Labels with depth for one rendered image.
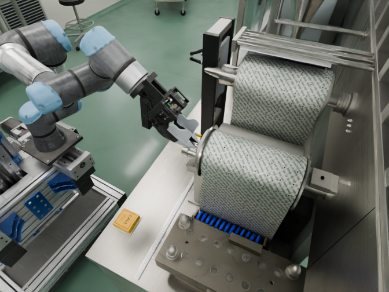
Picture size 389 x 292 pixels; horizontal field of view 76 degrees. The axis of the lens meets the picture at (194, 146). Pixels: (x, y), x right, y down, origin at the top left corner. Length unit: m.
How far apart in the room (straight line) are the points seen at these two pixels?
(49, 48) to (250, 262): 0.94
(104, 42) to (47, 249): 1.49
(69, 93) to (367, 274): 0.66
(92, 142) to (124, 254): 1.81
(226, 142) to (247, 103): 0.19
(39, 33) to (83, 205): 1.23
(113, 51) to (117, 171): 1.76
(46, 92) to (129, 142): 1.88
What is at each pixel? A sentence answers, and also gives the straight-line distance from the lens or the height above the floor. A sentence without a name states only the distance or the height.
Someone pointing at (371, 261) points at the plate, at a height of 1.43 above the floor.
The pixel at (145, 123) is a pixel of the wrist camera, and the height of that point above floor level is 1.30.
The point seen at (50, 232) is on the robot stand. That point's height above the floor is 0.21.
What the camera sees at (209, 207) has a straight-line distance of 0.79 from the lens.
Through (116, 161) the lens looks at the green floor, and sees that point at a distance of 2.37.
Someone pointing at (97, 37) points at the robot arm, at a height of 1.52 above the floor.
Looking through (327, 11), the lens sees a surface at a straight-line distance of 1.46.
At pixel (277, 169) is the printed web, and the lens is 0.60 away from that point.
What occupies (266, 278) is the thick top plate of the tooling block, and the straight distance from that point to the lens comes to 0.78.
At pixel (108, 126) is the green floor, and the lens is 2.74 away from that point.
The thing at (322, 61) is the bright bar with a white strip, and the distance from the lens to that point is 0.74.
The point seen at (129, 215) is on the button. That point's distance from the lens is 0.97.
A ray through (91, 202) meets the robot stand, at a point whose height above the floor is 0.21.
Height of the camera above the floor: 1.76
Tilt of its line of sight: 48 degrees down
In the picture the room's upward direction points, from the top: straight up
